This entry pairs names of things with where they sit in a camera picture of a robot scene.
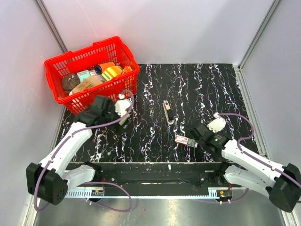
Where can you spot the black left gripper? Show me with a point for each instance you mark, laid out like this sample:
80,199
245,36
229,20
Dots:
116,126

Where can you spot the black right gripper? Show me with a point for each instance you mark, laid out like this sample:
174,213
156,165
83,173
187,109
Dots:
213,133

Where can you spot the red white staple box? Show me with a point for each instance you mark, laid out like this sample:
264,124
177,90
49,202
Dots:
186,141

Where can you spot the beige black stapler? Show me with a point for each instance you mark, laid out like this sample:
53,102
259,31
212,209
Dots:
168,112

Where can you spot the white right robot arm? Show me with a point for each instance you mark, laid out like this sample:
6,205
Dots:
241,166

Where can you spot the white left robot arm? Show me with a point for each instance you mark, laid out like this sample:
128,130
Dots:
48,179

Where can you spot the brown cardboard box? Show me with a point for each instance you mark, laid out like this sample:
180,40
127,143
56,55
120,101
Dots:
88,83

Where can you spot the yellow green box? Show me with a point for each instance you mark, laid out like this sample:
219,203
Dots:
111,72

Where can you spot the orange cylinder can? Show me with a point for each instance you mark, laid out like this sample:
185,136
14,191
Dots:
100,68

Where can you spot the teal white card box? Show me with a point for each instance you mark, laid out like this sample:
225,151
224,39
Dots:
83,75

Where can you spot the orange snack packet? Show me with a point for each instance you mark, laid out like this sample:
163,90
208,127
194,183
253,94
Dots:
126,69

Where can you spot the brown round pouch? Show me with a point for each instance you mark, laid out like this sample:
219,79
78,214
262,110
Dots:
70,81

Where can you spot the red plastic shopping basket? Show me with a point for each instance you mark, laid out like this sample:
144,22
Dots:
109,50

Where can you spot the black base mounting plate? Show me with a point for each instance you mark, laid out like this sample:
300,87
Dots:
194,173

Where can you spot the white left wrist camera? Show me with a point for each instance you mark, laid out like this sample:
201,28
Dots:
122,105

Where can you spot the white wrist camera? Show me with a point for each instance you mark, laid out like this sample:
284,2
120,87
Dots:
122,105
217,124

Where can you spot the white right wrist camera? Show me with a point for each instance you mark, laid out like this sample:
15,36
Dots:
217,124

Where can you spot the aluminium frame rail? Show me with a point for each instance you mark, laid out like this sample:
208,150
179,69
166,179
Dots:
97,190

